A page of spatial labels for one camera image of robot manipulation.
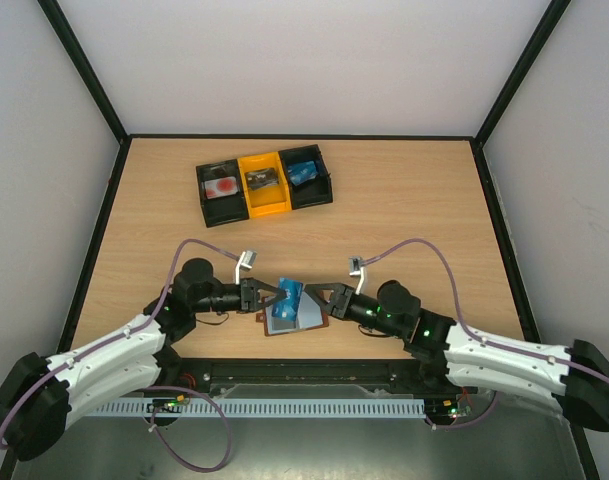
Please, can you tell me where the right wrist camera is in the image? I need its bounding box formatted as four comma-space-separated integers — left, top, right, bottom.
349, 256, 368, 295

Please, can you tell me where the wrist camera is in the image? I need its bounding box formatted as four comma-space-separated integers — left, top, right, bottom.
234, 250, 257, 285
349, 256, 368, 295

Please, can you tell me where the red white card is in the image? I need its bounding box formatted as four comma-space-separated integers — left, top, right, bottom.
203, 176, 239, 200

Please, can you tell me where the black enclosure frame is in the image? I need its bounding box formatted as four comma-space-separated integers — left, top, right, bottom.
0, 0, 600, 480

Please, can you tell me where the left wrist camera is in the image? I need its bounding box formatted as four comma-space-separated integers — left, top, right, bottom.
234, 250, 257, 285

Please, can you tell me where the white slotted cable duct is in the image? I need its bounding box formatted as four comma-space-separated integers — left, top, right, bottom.
89, 397, 425, 419

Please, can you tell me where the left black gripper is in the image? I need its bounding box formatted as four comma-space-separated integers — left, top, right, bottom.
192, 278, 286, 314

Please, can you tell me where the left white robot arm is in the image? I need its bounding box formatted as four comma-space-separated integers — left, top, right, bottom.
0, 258, 286, 461

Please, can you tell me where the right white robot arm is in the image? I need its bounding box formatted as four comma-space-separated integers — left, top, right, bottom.
304, 280, 609, 432

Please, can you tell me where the black bin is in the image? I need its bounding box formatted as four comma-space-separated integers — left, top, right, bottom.
195, 159, 250, 228
278, 144, 333, 210

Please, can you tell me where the purple cable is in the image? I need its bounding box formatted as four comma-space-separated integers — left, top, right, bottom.
361, 238, 609, 431
0, 238, 233, 474

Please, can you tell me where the black VIP logo card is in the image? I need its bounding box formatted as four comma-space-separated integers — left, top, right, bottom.
245, 167, 279, 191

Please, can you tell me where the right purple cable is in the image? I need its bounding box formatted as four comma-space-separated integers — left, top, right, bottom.
361, 238, 609, 431

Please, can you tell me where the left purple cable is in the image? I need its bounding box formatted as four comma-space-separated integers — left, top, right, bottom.
0, 238, 233, 474

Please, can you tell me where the brown leather card holder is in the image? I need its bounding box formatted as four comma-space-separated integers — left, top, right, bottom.
255, 293, 329, 337

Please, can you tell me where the left black bin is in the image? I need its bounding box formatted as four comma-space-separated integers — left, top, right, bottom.
195, 159, 250, 228

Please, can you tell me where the right black bin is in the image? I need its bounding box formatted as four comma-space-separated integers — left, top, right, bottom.
278, 144, 333, 210

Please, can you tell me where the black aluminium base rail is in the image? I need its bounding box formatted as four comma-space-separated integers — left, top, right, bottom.
145, 354, 461, 397

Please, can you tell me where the blue VIP card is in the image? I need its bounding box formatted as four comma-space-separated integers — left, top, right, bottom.
287, 161, 318, 186

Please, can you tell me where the yellow middle bin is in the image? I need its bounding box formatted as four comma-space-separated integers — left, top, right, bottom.
237, 152, 292, 219

